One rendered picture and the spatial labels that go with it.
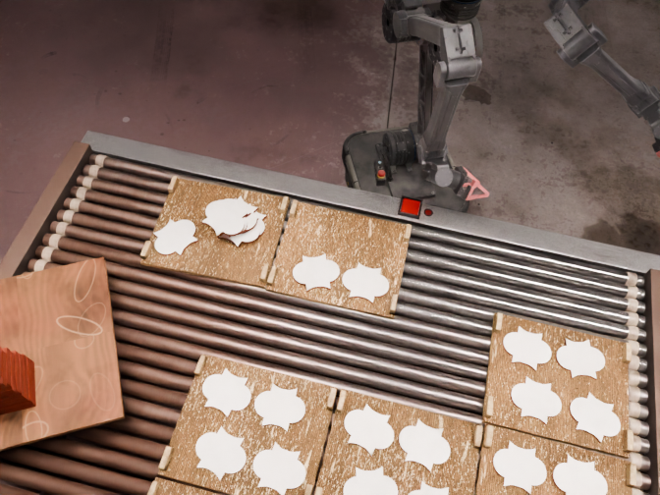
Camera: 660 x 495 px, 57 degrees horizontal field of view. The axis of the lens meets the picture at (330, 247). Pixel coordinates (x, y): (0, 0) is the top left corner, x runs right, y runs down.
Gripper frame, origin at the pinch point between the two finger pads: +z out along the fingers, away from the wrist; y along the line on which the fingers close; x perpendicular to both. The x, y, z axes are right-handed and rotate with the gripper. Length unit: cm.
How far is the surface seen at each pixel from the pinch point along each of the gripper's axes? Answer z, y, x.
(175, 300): -83, 12, -61
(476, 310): 7.4, 20.2, -32.6
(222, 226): -75, -1, -38
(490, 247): 12.1, 0.9, -18.1
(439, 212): -4.4, -12.2, -15.8
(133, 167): -109, -33, -40
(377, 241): -24.8, -1.3, -28.1
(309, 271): -45, 8, -41
